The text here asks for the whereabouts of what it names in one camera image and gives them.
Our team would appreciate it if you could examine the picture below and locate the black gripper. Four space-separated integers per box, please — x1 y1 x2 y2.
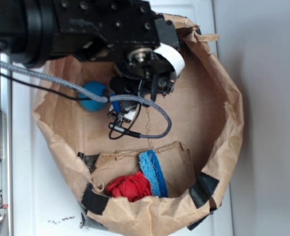
52 0 186 101

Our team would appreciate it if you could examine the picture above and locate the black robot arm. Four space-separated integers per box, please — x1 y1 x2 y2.
0 0 185 94

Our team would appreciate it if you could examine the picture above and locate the blue ball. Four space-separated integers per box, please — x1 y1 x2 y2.
78 81 107 112

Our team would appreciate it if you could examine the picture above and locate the blue sponge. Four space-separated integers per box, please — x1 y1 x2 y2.
138 149 168 198

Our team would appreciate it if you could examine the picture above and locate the brown paper bag bin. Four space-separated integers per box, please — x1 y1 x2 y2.
33 14 244 236

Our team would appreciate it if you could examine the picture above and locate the red crumpled cloth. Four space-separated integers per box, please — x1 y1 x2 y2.
105 172 153 202

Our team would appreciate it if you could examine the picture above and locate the white plastic tray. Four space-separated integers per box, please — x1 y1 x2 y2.
12 0 233 236

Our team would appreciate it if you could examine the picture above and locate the grey braided cable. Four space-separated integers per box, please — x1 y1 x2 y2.
0 58 172 140

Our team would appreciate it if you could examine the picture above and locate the thin black cable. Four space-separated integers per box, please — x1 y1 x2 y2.
0 65 91 101

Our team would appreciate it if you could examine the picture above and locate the aluminium frame rail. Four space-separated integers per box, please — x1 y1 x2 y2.
0 67 13 236

